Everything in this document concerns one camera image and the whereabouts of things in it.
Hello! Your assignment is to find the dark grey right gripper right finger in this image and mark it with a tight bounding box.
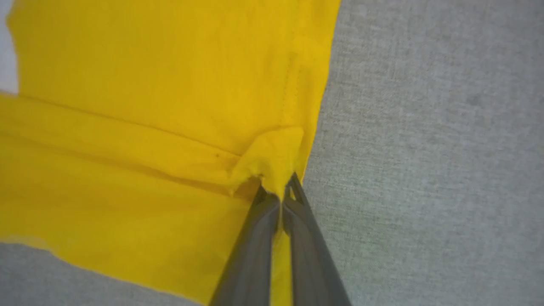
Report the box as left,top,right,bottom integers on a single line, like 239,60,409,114
281,172,352,306

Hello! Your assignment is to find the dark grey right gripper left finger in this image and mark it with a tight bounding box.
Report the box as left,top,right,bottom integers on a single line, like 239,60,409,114
207,186,282,306

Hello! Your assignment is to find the yellow and white tiger garment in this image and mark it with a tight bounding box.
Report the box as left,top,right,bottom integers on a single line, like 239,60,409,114
0,0,341,306

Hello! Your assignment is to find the grey fabric sofa cushion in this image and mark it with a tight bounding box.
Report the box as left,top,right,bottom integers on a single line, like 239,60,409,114
0,0,544,306

